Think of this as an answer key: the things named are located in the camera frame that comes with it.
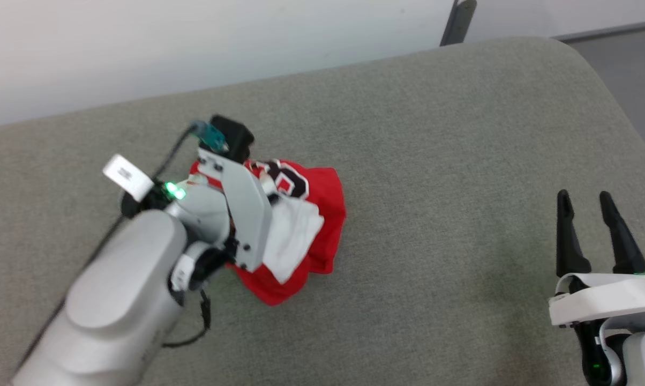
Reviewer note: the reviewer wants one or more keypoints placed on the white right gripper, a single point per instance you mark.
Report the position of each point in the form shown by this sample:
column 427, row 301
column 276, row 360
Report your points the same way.
column 606, row 297

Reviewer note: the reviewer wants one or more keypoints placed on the red and white basketball jersey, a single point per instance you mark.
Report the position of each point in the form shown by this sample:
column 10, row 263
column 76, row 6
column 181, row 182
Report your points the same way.
column 328, row 193

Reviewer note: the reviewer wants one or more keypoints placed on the grey-green fabric sofa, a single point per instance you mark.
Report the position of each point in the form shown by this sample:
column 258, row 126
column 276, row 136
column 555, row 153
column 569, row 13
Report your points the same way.
column 435, row 161

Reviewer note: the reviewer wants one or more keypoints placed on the white-grey left gripper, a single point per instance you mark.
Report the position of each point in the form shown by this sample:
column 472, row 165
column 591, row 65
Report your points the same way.
column 245, row 214

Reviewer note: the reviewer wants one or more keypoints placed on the dark grey metal post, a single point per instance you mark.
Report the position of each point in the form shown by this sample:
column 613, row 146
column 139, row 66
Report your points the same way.
column 457, row 21

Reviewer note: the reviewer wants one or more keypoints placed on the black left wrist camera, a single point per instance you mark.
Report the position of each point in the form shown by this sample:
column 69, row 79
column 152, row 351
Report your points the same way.
column 234, row 134

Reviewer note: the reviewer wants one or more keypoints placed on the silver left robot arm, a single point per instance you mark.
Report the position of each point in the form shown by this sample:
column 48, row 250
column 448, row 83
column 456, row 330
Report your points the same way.
column 113, row 300

